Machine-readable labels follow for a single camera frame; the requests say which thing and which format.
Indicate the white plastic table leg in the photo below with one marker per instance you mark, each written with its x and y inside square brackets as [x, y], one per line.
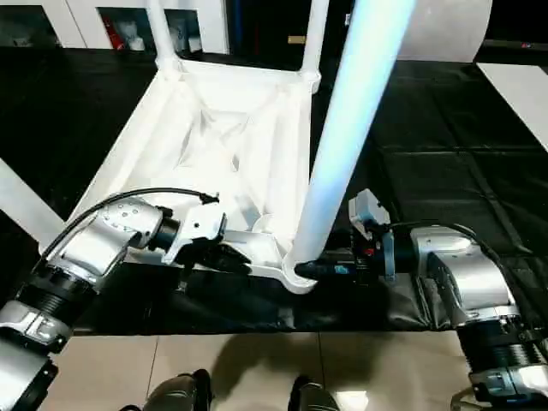
[21, 205]
[163, 34]
[355, 111]
[312, 38]

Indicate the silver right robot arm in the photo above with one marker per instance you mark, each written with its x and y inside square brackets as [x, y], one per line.
[471, 282]

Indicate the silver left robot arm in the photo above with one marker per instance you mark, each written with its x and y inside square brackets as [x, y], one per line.
[94, 248]

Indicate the dark right robot foot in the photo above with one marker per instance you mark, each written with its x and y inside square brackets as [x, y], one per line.
[315, 396]

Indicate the dark robot foot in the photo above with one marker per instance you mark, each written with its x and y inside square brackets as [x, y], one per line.
[315, 396]
[175, 394]

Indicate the black work mat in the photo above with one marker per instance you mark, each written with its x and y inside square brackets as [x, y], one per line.
[454, 154]

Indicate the dark left robot foot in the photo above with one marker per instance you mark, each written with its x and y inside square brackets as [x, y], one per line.
[175, 394]

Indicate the white flat board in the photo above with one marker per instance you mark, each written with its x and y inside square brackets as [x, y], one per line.
[518, 94]

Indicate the small yellow label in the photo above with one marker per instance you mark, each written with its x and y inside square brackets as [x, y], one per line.
[296, 40]

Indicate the light grey cushion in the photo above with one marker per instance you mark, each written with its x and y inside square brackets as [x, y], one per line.
[445, 30]

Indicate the black cabinet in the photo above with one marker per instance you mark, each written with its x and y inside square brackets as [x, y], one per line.
[265, 21]

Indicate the white glass-door cabinet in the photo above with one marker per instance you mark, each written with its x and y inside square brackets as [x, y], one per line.
[86, 21]

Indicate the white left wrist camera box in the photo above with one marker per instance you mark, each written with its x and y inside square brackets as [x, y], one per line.
[199, 227]

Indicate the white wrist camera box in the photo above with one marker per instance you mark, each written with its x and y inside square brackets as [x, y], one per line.
[199, 227]
[368, 210]

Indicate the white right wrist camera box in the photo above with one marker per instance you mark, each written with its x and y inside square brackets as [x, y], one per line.
[368, 210]

